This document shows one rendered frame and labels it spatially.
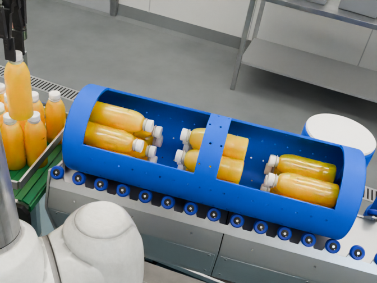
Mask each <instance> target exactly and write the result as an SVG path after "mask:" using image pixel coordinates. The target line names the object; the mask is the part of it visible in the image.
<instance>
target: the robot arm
mask: <svg viewBox="0 0 377 283"><path fill-rule="evenodd" d="M12 22H13V28H14V29H12ZM24 26H27V12H26V0H0V38H2V39H3V45H4V56H5V60H8V61H12V62H16V50H18V51H21V52H22V55H25V46H24V35H23V31H24V32H25V31H26V28H24ZM143 278H144V247H143V242H142V238H141V235H140V233H139V231H138V229H137V227H136V225H135V223H134V221H133V220H132V218H131V217H130V215H129V214H128V213H127V211H126V210H125V209H124V208H122V207H121V206H119V205H118V204H115V203H112V202H107V201H98V202H91V203H88V204H85V205H83V206H81V207H80V208H78V209H77V210H75V211H74V212H73V213H72V214H70V215H69V216H68V217H67V219H66V220H65V222H64V224H63V225H61V226H60V227H58V228H57V229H55V230H54V231H52V232H51V233H49V234H48V235H45V236H41V237H38V236H37V234H36V232H35V230H34V228H33V227H32V226H31V225H30V224H28V223H27V222H25V221H23V220H21V219H19V216H18V212H17V207H16V202H15V196H14V193H13V188H12V182H11V178H10V172H9V169H8V164H7V158H6V153H5V150H4V145H3V139H2V134H1V129H0V283H147V282H145V281H143Z"/></svg>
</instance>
